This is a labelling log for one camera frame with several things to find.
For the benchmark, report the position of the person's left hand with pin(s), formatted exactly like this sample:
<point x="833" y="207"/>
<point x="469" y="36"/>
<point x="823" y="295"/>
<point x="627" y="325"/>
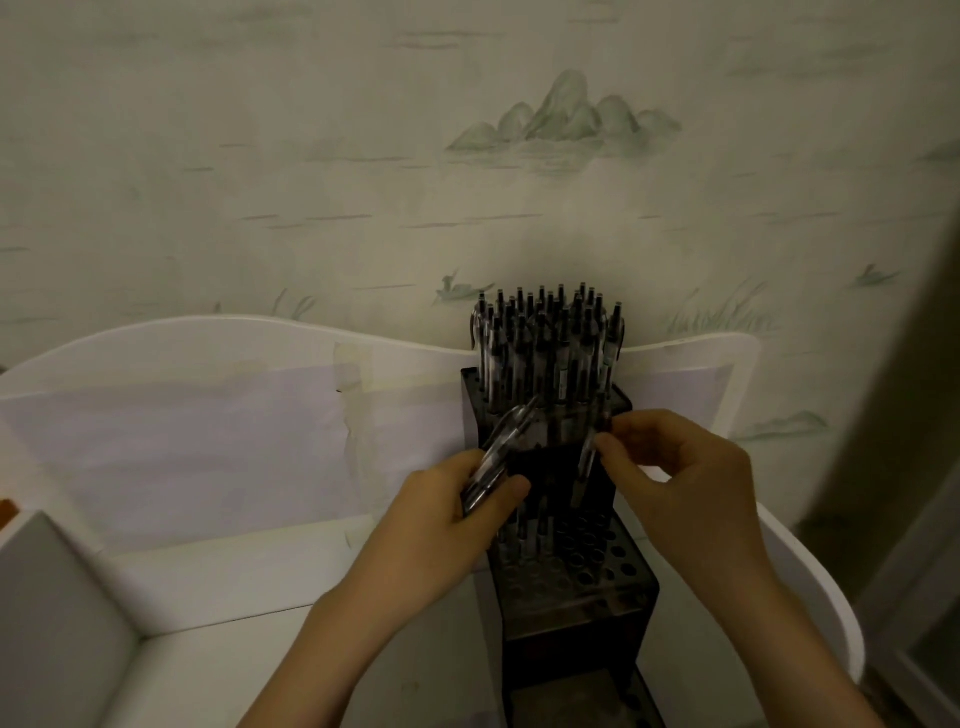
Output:
<point x="427" y="547"/>

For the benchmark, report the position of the person's right hand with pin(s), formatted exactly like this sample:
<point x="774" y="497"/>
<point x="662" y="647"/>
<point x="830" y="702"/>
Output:
<point x="697" y="495"/>

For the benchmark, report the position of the bunch of black pens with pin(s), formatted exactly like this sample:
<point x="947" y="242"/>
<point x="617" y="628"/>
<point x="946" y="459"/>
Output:
<point x="502" y="442"/>

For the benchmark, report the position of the black tiered pen holder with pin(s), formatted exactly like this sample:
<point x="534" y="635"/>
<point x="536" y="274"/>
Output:
<point x="570" y="600"/>

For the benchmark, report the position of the row of black pens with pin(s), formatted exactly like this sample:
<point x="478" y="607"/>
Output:
<point x="547" y="337"/>

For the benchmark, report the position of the person's right forearm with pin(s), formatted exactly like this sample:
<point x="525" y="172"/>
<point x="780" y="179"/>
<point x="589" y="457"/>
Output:
<point x="795" y="660"/>

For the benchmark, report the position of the white curved-back shelf unit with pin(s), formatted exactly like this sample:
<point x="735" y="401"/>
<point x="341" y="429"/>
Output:
<point x="225" y="585"/>

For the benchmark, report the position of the grey door frame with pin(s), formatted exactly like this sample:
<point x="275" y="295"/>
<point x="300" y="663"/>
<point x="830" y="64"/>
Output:
<point x="911" y="555"/>

